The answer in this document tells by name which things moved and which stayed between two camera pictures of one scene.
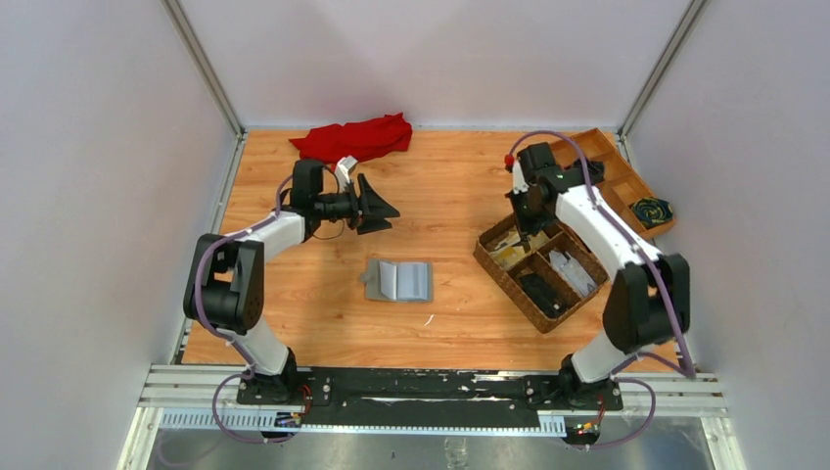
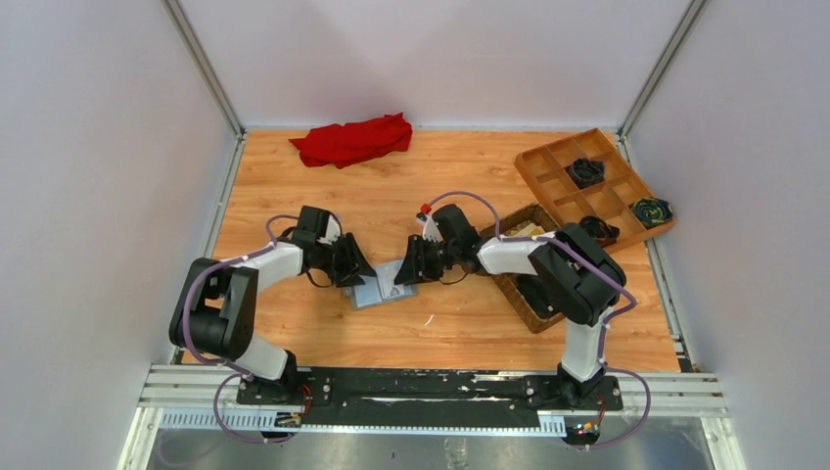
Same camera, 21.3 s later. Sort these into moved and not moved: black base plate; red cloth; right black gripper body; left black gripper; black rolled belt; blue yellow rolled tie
Moved: left black gripper; right black gripper body
Not moved: red cloth; blue yellow rolled tie; black rolled belt; black base plate
